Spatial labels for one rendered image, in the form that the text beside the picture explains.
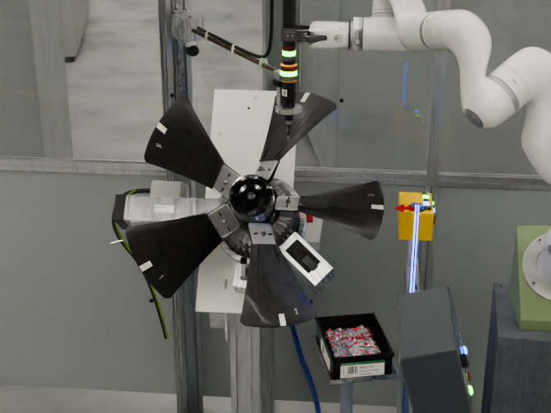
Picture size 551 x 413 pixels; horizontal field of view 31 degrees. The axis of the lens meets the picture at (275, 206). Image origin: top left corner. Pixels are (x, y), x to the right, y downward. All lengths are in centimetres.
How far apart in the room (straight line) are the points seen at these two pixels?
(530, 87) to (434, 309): 51
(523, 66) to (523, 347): 80
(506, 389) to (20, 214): 187
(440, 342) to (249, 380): 122
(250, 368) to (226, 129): 73
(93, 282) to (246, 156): 101
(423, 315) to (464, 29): 61
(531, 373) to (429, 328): 72
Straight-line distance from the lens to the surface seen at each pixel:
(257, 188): 267
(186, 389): 375
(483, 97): 215
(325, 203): 270
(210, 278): 291
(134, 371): 393
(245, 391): 313
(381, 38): 252
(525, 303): 269
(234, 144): 302
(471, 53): 218
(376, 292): 363
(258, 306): 261
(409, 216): 296
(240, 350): 305
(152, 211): 287
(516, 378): 272
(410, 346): 199
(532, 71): 221
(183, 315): 357
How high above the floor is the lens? 227
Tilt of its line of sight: 24 degrees down
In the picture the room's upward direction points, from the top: straight up
